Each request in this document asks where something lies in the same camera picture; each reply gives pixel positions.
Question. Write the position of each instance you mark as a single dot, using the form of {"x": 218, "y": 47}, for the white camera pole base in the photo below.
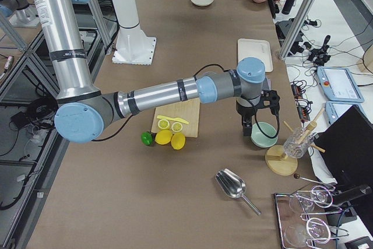
{"x": 133, "y": 46}

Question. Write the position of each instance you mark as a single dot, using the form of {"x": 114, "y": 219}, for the green lime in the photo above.
{"x": 147, "y": 138}

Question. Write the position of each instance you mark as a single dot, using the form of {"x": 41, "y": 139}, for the mint green bowl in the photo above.
{"x": 259, "y": 139}

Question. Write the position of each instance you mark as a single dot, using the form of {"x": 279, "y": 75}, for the blue teach pendant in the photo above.
{"x": 338, "y": 84}
{"x": 335, "y": 109}

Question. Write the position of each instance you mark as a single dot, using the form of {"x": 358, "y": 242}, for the yellow plastic knife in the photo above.
{"x": 176, "y": 119}

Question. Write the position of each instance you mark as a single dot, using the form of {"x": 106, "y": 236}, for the lemon half near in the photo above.
{"x": 163, "y": 124}

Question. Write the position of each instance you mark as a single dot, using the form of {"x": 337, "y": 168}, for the black monitor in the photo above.
{"x": 348, "y": 148}

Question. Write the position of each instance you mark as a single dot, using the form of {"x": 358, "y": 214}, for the cream rectangular tray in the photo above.
{"x": 259, "y": 49}

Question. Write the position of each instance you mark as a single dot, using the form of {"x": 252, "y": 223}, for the black framed glass tray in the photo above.
{"x": 316, "y": 217}

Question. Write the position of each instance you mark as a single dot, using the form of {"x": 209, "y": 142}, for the clear glass mug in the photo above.
{"x": 298, "y": 143}

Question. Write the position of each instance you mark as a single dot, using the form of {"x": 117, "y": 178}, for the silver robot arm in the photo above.
{"x": 84, "y": 112}

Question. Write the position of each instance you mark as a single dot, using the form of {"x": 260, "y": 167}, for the lemon half far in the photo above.
{"x": 177, "y": 127}

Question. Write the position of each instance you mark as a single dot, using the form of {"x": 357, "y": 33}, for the wooden cutting board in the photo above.
{"x": 187, "y": 110}

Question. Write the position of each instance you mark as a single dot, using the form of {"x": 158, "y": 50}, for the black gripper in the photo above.
{"x": 244, "y": 111}

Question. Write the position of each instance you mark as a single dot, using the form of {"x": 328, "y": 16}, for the lemon half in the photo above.
{"x": 163, "y": 124}
{"x": 177, "y": 127}

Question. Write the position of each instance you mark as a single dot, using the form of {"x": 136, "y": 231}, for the aluminium frame post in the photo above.
{"x": 295, "y": 28}

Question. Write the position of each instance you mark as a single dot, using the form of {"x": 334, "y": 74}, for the wooden cup tree stand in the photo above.
{"x": 279, "y": 162}

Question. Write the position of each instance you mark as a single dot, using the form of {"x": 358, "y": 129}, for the metal scoop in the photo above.
{"x": 234, "y": 187}

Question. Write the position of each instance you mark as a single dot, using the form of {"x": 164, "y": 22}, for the whole yellow lemon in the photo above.
{"x": 178, "y": 141}
{"x": 163, "y": 137}

